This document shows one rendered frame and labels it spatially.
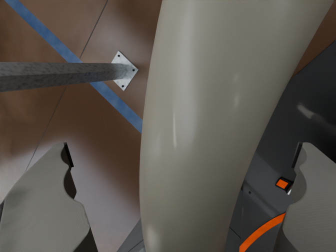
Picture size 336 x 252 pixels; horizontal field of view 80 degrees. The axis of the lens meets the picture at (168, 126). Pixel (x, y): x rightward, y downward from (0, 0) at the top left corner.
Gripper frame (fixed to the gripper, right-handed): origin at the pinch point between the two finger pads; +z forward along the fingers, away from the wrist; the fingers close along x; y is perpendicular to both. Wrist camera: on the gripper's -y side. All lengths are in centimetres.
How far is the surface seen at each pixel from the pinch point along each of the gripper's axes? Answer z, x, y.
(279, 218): 79, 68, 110
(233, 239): 49, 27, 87
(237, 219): 62, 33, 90
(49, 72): 77, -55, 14
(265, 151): 93, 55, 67
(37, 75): 71, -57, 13
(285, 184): 83, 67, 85
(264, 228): 79, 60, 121
